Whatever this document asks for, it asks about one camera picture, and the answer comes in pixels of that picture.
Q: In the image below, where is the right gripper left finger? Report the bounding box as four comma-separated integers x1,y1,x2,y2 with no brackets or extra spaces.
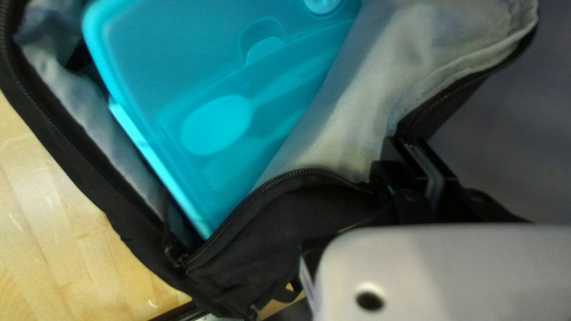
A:
370,138,432,224

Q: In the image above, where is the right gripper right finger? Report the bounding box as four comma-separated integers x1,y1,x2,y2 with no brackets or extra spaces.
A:
404,138,527,224

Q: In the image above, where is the black backpack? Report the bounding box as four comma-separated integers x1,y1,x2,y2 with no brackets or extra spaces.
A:
0,0,540,320

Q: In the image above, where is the translucent teal lunch box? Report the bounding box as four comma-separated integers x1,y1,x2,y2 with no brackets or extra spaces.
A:
81,0,364,241

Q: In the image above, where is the black frame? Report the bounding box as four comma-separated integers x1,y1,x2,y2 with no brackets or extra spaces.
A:
149,305,208,321

